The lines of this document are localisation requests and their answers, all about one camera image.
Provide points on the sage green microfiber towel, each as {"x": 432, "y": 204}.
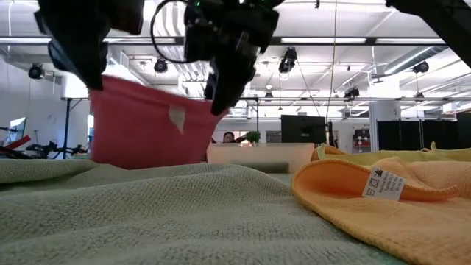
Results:
{"x": 147, "y": 213}

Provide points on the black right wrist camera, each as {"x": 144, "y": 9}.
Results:
{"x": 198, "y": 40}

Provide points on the small background potted plant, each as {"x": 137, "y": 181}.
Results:
{"x": 253, "y": 137}

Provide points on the orange towel with care label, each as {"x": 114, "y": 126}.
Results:
{"x": 386, "y": 232}

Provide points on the red white storage rack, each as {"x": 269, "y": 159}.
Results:
{"x": 361, "y": 141}

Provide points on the seated person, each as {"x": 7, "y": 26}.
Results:
{"x": 229, "y": 138}

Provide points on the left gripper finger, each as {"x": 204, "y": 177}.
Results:
{"x": 93, "y": 73}

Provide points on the black background stand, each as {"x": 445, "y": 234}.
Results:
{"x": 67, "y": 129}

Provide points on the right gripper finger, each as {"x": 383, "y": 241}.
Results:
{"x": 210, "y": 88}
{"x": 232, "y": 84}

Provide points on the black computer monitor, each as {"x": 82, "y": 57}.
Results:
{"x": 303, "y": 129}

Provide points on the black ceiling spotlight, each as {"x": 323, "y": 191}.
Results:
{"x": 37, "y": 71}
{"x": 287, "y": 62}
{"x": 421, "y": 67}
{"x": 160, "y": 66}

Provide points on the black overhead rig beam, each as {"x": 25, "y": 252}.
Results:
{"x": 375, "y": 41}

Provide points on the yellow microfiber towel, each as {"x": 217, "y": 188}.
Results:
{"x": 368, "y": 158}

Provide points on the black partition panels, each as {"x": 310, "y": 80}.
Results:
{"x": 404, "y": 136}

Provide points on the black background rig frame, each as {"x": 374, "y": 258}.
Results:
{"x": 257, "y": 117}

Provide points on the background desk monitor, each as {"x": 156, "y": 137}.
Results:
{"x": 17, "y": 129}

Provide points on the pink microfiber towel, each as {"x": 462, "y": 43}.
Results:
{"x": 140, "y": 132}

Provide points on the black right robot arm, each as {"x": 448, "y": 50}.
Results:
{"x": 441, "y": 22}

